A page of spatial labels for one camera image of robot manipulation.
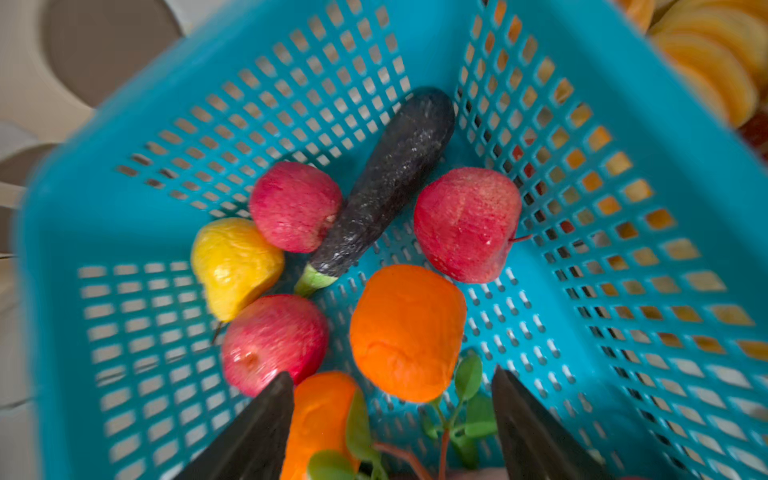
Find teal plastic fruit basket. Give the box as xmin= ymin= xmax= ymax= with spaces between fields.
xmin=14 ymin=0 xmax=768 ymax=480

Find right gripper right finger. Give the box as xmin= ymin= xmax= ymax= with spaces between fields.
xmin=491 ymin=367 xmax=612 ymax=479

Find small orange persimmon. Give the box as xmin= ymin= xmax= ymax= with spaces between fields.
xmin=280 ymin=371 xmax=360 ymax=480

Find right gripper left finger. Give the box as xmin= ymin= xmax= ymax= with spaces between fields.
xmin=177 ymin=372 xmax=294 ymax=480

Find red apple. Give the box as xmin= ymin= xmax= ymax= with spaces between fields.
xmin=249 ymin=161 xmax=343 ymax=253
xmin=221 ymin=295 xmax=330 ymax=397
xmin=413 ymin=167 xmax=522 ymax=284

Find yellow lemon pear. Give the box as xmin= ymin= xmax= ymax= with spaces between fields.
xmin=191 ymin=218 xmax=285 ymax=322

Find orange fruit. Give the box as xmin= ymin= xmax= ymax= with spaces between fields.
xmin=349 ymin=265 xmax=467 ymax=403

